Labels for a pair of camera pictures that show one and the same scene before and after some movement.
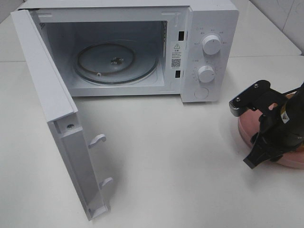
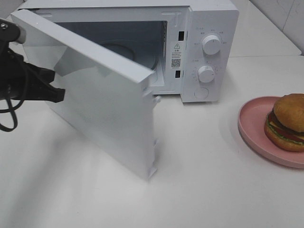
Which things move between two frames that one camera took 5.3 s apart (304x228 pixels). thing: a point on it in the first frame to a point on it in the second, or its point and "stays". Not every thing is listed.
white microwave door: [62, 117] to [108, 101]
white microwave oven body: [169, 49] stays
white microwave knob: [211, 44] stays
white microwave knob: [206, 74] stays
